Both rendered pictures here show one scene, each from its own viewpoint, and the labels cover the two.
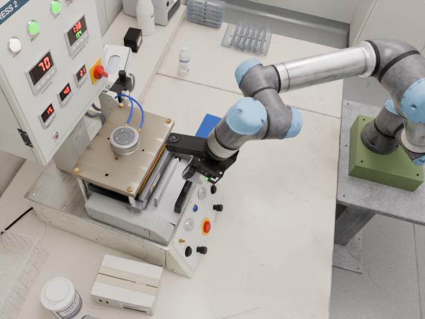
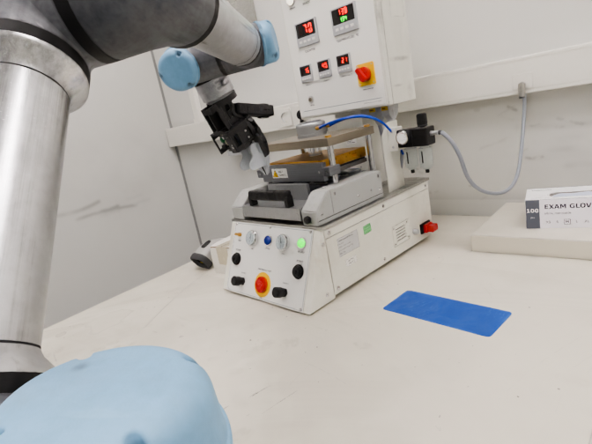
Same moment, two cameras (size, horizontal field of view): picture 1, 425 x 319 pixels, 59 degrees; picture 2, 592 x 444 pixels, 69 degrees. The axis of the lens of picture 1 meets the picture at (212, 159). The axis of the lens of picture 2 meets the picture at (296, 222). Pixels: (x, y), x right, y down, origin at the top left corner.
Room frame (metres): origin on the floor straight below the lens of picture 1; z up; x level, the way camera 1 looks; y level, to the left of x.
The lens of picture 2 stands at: (1.25, -0.74, 1.19)
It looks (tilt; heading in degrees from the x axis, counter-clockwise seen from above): 15 degrees down; 127
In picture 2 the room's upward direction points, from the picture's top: 11 degrees counter-clockwise
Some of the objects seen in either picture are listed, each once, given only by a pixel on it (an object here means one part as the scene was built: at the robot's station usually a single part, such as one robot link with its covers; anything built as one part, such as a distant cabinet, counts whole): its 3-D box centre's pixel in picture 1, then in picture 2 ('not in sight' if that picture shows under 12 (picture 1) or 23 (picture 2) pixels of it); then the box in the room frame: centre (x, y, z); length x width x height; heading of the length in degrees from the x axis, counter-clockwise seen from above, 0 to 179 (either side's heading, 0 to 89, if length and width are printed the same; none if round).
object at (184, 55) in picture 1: (184, 61); not in sight; (1.32, 0.19, 0.82); 0.05 x 0.05 x 0.14
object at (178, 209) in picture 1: (186, 188); (270, 198); (0.57, 0.06, 0.99); 0.15 x 0.02 x 0.04; 168
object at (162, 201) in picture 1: (144, 177); (309, 190); (0.60, 0.20, 0.97); 0.30 x 0.22 x 0.08; 78
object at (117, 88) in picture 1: (122, 94); (414, 144); (0.85, 0.32, 1.05); 0.15 x 0.05 x 0.15; 168
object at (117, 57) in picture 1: (113, 69); (579, 205); (1.19, 0.48, 0.83); 0.23 x 0.12 x 0.07; 5
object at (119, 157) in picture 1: (119, 141); (327, 143); (0.63, 0.27, 1.08); 0.31 x 0.24 x 0.13; 168
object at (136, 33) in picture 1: (133, 40); not in sight; (1.41, 0.45, 0.83); 0.09 x 0.06 x 0.07; 177
